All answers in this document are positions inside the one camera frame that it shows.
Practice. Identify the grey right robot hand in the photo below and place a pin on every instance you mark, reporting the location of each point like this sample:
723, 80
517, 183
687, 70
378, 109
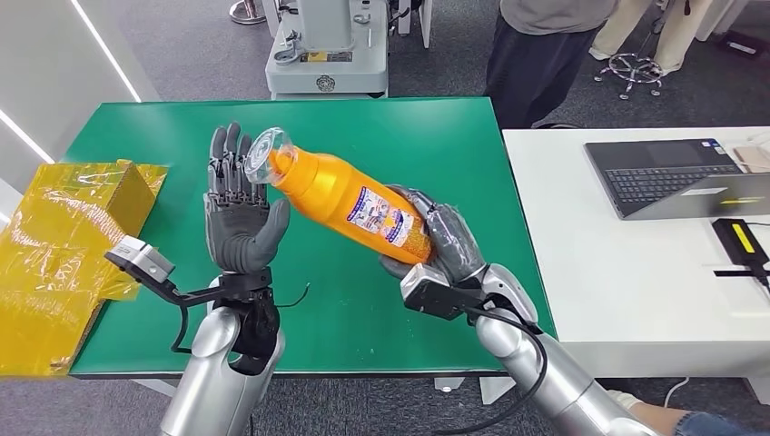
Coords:
451, 240

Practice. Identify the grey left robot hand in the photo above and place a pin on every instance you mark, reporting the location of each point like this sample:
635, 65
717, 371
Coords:
240, 234

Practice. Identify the orange bottle with clear cap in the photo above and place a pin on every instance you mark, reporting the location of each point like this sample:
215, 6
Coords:
337, 192

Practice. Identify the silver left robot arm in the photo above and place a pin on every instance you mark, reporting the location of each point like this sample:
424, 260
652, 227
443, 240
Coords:
210, 373

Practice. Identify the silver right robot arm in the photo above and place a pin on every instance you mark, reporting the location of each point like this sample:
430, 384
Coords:
565, 379

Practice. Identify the white table foot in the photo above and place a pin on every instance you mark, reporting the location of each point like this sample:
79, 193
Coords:
494, 391
448, 385

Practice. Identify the person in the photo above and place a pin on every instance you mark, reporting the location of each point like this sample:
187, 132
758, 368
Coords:
662, 418
529, 72
680, 36

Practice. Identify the yellow plastic-wrapped box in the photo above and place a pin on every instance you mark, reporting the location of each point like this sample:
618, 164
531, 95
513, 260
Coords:
54, 253

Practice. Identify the dark grey laptop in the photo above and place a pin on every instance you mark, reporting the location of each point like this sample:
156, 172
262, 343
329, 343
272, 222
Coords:
656, 174

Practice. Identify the chrome chair star base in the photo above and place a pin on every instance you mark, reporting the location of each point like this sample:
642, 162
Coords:
634, 71

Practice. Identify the black adapter with yellow label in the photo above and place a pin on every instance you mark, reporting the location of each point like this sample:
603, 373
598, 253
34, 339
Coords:
737, 240

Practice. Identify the beige paper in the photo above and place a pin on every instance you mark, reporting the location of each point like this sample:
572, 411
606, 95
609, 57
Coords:
752, 157

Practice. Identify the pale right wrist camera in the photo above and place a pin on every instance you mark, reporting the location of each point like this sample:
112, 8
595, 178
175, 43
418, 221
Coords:
433, 289

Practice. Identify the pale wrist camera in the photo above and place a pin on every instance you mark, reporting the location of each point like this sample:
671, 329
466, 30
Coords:
141, 256
433, 289

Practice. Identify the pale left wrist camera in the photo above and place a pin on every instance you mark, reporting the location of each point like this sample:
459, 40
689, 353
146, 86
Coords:
141, 256

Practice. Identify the white equipment frame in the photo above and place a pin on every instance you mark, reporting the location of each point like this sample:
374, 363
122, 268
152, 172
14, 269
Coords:
425, 24

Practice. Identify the chrome stanchion post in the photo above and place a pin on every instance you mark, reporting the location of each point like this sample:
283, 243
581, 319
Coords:
246, 13

